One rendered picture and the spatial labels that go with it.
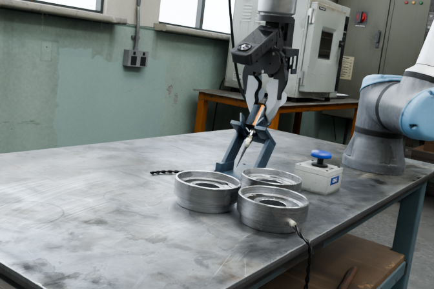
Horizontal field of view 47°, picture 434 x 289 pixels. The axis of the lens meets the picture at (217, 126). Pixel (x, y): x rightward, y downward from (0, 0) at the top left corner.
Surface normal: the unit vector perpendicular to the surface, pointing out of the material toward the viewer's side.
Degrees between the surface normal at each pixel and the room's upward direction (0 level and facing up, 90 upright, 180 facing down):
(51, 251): 0
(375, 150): 72
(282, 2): 93
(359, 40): 90
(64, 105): 90
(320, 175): 90
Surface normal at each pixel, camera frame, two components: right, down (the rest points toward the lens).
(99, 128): 0.81, 0.18
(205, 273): 0.12, -0.98
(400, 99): -0.88, -0.35
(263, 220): -0.32, 0.11
